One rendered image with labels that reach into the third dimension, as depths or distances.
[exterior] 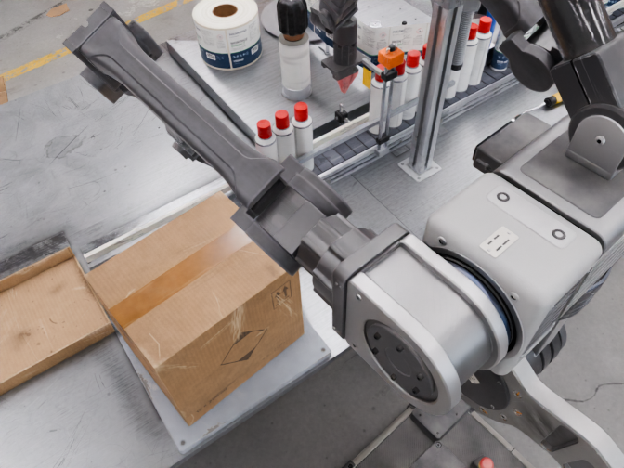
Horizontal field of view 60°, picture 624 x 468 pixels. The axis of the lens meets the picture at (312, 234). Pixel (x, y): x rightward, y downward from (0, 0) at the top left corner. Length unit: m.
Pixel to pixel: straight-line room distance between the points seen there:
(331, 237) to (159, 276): 0.51
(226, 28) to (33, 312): 0.95
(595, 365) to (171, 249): 1.72
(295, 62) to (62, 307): 0.88
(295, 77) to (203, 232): 0.72
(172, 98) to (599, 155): 0.46
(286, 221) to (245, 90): 1.17
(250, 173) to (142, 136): 1.12
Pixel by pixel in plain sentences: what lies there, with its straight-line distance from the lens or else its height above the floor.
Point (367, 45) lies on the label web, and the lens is 1.68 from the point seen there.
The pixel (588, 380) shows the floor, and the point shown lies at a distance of 2.28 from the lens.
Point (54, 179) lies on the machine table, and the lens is 1.69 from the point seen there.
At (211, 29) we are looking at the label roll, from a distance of 1.76.
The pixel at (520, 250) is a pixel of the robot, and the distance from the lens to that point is 0.51.
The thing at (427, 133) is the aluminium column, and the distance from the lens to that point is 1.43.
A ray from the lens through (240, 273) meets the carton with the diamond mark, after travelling 0.97.
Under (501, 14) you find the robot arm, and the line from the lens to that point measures 0.91.
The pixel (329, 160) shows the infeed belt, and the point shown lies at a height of 0.88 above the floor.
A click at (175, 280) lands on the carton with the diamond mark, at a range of 0.99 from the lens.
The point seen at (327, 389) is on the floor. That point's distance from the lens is 2.07.
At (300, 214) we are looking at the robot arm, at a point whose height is 1.47.
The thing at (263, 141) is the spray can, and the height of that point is 1.05.
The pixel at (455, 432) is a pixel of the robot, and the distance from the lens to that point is 1.80.
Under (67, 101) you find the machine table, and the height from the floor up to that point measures 0.83.
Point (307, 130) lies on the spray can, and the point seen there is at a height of 1.03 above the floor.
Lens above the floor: 1.91
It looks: 52 degrees down
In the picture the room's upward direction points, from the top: 3 degrees counter-clockwise
